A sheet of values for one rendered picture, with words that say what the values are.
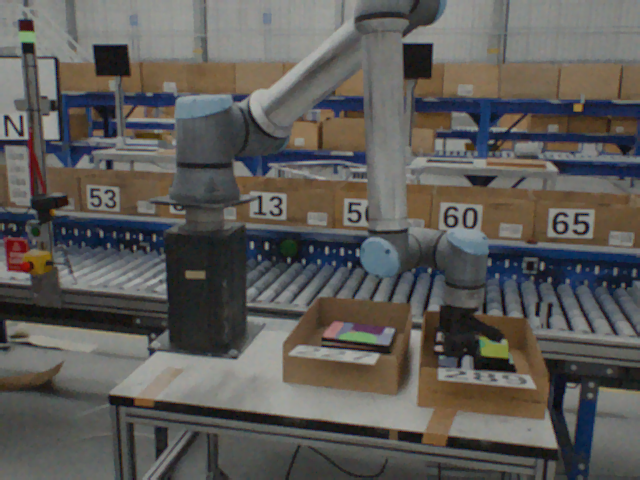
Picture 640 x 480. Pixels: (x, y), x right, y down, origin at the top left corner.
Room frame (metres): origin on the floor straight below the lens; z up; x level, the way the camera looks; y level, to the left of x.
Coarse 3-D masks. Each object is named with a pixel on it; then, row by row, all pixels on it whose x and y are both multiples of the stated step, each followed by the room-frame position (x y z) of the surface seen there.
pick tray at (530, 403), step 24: (432, 312) 1.67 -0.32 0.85; (432, 336) 1.67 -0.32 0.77; (480, 336) 1.65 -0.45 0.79; (528, 336) 1.57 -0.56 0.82; (432, 360) 1.54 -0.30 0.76; (528, 360) 1.53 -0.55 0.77; (432, 384) 1.30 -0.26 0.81; (456, 384) 1.29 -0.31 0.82; (480, 384) 1.28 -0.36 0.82; (432, 408) 1.30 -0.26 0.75; (456, 408) 1.29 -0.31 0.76; (480, 408) 1.28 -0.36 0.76; (504, 408) 1.27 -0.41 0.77; (528, 408) 1.26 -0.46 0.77
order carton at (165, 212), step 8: (240, 176) 2.95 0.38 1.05; (248, 176) 2.94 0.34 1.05; (160, 184) 2.73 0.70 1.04; (168, 184) 2.72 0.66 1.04; (240, 184) 2.95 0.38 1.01; (160, 192) 2.73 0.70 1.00; (168, 192) 2.72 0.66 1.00; (240, 192) 2.64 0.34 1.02; (160, 208) 2.73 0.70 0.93; (168, 208) 2.72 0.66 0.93; (240, 208) 2.64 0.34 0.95; (160, 216) 2.73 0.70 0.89; (168, 216) 2.72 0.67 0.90; (176, 216) 2.71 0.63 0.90; (184, 216) 2.70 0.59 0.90; (240, 216) 2.64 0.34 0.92
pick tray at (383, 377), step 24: (312, 312) 1.71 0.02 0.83; (336, 312) 1.78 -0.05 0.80; (360, 312) 1.76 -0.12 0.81; (384, 312) 1.74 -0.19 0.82; (408, 312) 1.73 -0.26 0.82; (288, 336) 1.47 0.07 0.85; (312, 336) 1.70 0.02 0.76; (408, 336) 1.63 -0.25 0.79; (288, 360) 1.42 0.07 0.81; (312, 360) 1.40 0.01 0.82; (336, 360) 1.39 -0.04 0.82; (384, 360) 1.37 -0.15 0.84; (312, 384) 1.41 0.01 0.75; (336, 384) 1.39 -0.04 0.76; (360, 384) 1.38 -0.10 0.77; (384, 384) 1.37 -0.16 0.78
